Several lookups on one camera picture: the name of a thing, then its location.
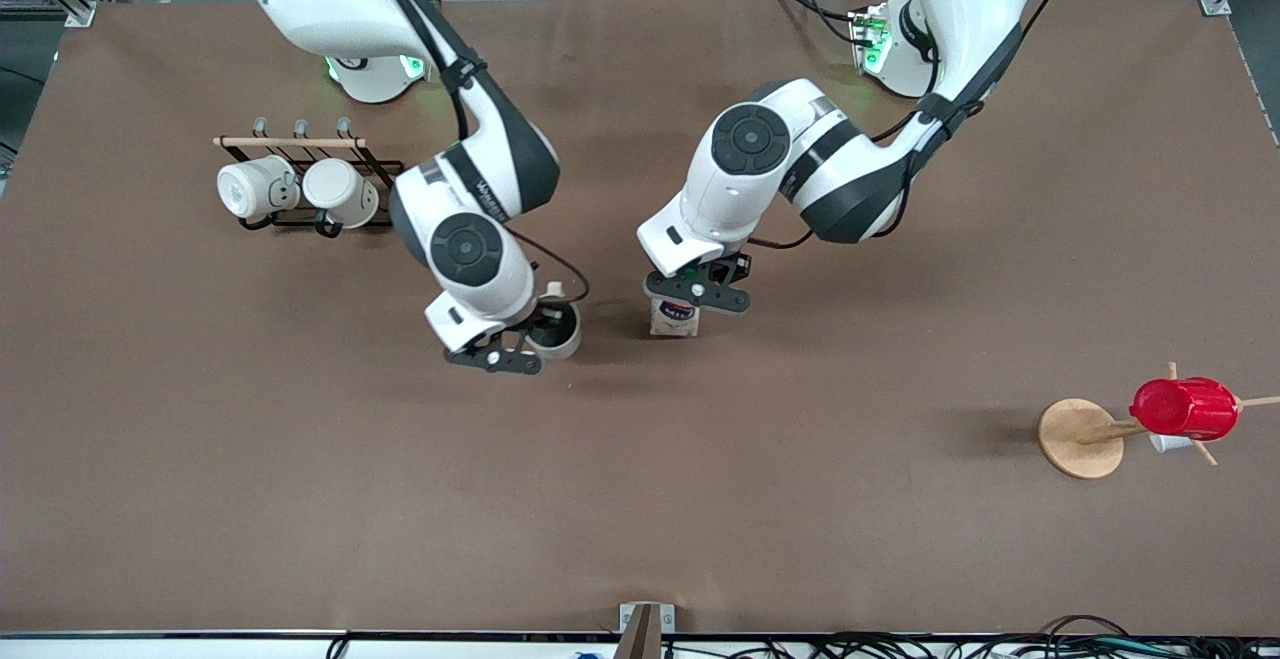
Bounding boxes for grey mug with handle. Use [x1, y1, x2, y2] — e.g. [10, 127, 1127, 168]
[527, 282, 584, 360]

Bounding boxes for blue white milk carton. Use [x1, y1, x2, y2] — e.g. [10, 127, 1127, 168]
[649, 295, 701, 339]

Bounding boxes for red plastic cup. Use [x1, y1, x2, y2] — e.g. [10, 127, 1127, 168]
[1130, 377, 1241, 442]

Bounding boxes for brown table cover sheet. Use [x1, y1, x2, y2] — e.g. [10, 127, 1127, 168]
[0, 0, 1280, 637]

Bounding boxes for plain white mug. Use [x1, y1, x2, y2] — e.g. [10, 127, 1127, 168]
[302, 158, 381, 230]

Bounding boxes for white mug with face print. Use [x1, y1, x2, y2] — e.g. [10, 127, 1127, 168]
[217, 155, 301, 222]

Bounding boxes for wooden mug tree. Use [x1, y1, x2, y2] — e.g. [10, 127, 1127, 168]
[1037, 361, 1280, 481]

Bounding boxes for black wire mug rack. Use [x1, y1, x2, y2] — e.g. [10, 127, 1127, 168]
[213, 117, 406, 238]

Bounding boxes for black left base cables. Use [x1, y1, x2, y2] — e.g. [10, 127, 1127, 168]
[765, 0, 873, 48]

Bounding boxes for metal bracket with wooden post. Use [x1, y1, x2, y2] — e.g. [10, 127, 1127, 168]
[612, 602, 676, 659]

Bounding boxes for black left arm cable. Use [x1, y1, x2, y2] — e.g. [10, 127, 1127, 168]
[750, 0, 1073, 250]

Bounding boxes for black cable bundle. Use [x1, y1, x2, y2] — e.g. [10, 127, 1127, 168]
[665, 615, 1280, 659]

